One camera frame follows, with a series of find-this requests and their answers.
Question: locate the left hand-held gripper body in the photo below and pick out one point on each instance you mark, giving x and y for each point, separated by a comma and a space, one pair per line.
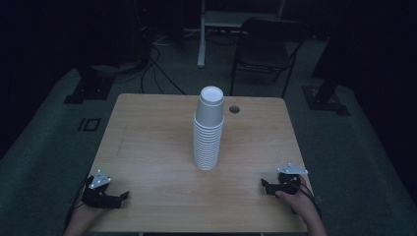
98, 193

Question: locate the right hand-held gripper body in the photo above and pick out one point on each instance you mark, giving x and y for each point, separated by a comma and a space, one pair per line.
290, 178

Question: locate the stack of white paper cups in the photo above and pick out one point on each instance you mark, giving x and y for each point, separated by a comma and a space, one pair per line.
207, 141

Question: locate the person's left hand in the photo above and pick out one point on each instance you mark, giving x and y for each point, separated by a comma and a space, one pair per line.
86, 214

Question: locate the person's right hand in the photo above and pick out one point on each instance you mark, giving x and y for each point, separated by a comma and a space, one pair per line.
300, 203

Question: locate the round black table grommet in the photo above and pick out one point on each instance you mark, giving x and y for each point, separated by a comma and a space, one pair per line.
234, 109

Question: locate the black stand base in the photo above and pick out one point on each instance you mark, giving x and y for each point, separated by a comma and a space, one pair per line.
324, 100
91, 87

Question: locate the black folding chair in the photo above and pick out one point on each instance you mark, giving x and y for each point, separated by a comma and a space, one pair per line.
262, 49

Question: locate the white metal desk frame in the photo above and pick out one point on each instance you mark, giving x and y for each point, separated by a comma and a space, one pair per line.
209, 19

